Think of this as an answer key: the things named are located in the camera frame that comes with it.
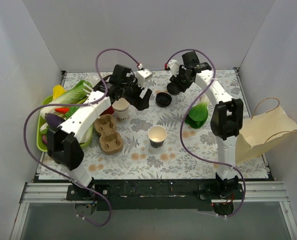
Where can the black coffee lid stack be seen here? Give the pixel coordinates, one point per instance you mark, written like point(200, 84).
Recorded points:
point(163, 99)

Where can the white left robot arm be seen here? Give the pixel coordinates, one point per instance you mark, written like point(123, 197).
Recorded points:
point(63, 141)

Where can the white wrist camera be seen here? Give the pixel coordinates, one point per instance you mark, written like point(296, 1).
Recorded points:
point(173, 66)
point(141, 76)

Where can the small purple vegetable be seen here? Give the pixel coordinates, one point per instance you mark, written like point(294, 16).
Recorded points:
point(44, 139)

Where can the green lettuce leaf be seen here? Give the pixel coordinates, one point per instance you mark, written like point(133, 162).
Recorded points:
point(71, 111)

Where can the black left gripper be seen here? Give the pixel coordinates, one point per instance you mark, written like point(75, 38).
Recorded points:
point(135, 93)

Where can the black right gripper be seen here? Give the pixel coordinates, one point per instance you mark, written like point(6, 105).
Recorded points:
point(175, 84)

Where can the large napa cabbage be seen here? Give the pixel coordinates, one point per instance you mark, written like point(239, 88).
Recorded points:
point(73, 96)

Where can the brown cardboard cup carrier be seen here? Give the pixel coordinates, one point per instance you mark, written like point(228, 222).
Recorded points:
point(110, 139)

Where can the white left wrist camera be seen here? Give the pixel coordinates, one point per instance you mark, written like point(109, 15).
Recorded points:
point(141, 76)

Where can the yellow pepper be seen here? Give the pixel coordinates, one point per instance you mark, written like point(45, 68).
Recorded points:
point(57, 91)

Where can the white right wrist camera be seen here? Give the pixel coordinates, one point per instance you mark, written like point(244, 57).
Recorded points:
point(173, 66)

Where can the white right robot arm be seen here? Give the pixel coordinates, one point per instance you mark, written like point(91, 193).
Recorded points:
point(227, 117)

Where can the purple eggplant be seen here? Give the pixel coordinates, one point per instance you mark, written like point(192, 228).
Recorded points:
point(53, 120)

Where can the white paper cup stack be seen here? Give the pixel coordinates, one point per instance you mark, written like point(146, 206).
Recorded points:
point(121, 109)

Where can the green white bok choy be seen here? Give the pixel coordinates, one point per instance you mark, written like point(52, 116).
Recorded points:
point(198, 114)

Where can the brown paper bag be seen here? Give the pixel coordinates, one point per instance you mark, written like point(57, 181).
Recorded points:
point(260, 133)

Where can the red chili pepper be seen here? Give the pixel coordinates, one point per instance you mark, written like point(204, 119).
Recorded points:
point(62, 110)

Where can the green plastic tray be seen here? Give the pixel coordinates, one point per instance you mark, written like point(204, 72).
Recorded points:
point(41, 138)

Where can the aluminium frame rail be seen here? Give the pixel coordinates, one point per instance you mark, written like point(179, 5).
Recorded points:
point(155, 210)

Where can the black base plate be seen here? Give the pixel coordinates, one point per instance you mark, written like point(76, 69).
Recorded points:
point(151, 194)

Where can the red ribbed cup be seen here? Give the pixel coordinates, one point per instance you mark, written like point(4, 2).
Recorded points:
point(110, 111)

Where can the black sleeved paper cup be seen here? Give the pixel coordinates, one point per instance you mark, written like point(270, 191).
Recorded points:
point(157, 135)

